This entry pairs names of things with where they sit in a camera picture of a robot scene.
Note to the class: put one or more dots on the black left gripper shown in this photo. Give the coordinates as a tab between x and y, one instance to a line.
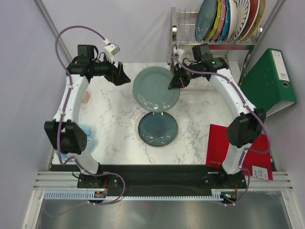
117	76

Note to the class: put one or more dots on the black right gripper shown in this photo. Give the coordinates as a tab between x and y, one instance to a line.
178	81

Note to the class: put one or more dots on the grey-blue ceramic plate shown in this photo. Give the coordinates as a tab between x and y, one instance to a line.
150	89

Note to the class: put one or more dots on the green polka dot plate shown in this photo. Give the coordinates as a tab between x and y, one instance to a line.
216	21

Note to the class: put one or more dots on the dark plate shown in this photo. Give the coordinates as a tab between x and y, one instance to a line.
205	18

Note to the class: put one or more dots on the blue polka dot plate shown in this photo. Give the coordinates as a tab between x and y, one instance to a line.
226	26

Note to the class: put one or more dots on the brown-rimmed petal pattern plate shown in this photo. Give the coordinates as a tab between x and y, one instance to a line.
233	20

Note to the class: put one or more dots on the white plate with blue stripes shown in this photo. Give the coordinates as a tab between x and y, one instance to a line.
243	12

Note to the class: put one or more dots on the red plate with teal flower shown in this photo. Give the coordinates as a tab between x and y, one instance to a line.
254	8

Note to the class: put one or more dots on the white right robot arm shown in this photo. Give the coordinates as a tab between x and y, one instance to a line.
248	121

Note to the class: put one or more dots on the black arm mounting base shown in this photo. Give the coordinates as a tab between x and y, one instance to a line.
162	179

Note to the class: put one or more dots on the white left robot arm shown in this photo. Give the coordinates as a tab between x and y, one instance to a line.
63	131

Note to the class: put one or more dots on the steel two-tier dish rack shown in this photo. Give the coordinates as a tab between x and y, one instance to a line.
237	54

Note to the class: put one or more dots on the pink cube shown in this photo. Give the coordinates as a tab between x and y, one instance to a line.
86	97

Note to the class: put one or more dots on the light blue headphones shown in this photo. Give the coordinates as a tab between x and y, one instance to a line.
91	142

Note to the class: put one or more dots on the green lever arch binder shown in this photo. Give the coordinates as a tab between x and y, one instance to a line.
267	84

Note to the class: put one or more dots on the red folder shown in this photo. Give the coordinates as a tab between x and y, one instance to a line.
259	165

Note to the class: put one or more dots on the cream plate with bird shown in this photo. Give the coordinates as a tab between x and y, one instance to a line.
258	19

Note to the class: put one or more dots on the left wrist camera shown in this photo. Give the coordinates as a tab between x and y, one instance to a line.
87	50

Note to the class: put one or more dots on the white slotted cable duct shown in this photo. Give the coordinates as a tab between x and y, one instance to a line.
108	195

